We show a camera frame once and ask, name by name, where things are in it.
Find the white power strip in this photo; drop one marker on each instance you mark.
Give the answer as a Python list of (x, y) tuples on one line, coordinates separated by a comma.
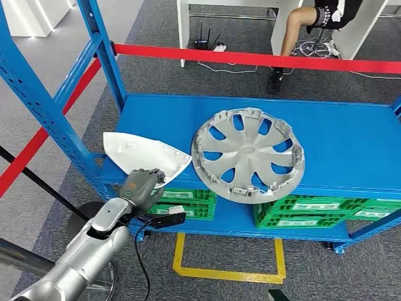
[(219, 47)]

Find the silver wheel hubcap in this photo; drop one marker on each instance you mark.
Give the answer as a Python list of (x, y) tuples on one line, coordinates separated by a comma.
[(247, 151)]

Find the black router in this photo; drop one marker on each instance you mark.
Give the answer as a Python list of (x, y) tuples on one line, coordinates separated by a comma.
[(202, 43)]

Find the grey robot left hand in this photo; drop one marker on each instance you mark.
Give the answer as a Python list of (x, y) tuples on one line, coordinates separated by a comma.
[(141, 189)]

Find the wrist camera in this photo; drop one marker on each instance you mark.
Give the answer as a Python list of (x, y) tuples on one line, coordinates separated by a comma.
[(170, 219), (277, 295)]

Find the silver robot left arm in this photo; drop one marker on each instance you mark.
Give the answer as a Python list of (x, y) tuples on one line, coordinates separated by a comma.
[(78, 257)]

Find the grey metal tube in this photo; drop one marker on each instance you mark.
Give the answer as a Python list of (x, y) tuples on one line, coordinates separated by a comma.
[(22, 255)]

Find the person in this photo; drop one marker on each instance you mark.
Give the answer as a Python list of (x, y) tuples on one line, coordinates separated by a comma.
[(294, 25)]

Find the chrome swivel chair base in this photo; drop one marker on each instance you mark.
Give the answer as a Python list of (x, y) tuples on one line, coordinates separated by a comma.
[(313, 49)]

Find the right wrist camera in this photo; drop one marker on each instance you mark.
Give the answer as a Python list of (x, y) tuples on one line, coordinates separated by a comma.
[(277, 295)]

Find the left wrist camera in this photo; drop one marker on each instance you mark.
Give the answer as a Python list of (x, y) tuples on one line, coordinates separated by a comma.
[(170, 219)]

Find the blue metal shelf rack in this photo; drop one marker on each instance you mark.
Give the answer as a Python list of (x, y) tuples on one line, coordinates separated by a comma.
[(329, 137)]

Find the white plastic car part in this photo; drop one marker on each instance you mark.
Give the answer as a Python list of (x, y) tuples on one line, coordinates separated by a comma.
[(138, 151)]

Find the white desk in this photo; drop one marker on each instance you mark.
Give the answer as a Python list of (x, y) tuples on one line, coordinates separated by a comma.
[(353, 33), (183, 33)]

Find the black barrier belt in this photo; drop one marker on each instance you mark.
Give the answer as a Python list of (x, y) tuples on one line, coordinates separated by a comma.
[(47, 186)]

